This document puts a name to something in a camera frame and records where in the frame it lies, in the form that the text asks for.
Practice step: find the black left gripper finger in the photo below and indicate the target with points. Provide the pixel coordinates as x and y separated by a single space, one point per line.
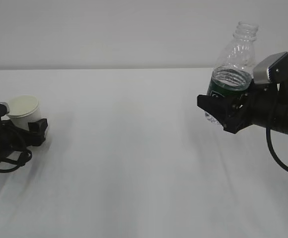
36 134

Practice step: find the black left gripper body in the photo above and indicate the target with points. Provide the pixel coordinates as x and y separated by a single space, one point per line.
13 149

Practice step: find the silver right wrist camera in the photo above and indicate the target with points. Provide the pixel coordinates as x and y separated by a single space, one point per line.
273 69

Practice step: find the clear water bottle green label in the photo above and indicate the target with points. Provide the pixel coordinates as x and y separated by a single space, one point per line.
233 71

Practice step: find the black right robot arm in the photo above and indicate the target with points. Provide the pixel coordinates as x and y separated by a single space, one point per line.
278 116

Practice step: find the white paper cup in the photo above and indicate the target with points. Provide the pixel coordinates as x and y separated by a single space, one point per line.
24 109

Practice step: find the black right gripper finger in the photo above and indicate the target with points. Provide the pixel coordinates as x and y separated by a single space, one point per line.
219 108

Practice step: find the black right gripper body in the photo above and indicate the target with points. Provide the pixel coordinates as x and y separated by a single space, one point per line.
252 107

